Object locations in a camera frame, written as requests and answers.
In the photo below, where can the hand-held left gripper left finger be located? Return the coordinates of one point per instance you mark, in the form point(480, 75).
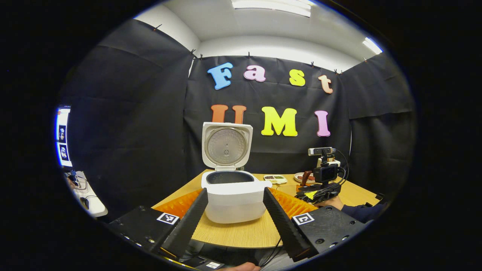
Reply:
point(186, 226)

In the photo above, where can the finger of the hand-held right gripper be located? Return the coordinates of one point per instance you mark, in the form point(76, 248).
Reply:
point(320, 194)

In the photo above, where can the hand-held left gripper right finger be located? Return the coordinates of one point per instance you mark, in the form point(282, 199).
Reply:
point(284, 226)

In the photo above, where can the white rice cooker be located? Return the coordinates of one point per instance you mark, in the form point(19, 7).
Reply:
point(233, 195)

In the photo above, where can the cream toaster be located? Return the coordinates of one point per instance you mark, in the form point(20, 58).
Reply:
point(337, 162)

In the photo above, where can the round white plate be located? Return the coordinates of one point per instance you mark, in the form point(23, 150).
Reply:
point(298, 177)

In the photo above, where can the white divided bean dish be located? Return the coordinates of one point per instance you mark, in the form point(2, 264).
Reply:
point(275, 179)

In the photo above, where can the white side desk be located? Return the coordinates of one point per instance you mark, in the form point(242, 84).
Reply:
point(88, 199)

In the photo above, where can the black computer mouse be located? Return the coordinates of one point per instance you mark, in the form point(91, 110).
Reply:
point(85, 203)

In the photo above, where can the black backdrop cloth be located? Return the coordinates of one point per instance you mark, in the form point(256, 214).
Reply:
point(143, 124)

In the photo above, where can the small ceiling light panel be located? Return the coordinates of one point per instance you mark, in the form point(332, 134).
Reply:
point(372, 46)

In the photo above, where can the computer screen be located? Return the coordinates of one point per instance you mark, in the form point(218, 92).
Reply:
point(63, 139)

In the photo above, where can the large ceiling light panel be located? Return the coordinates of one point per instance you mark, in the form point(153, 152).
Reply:
point(273, 6)

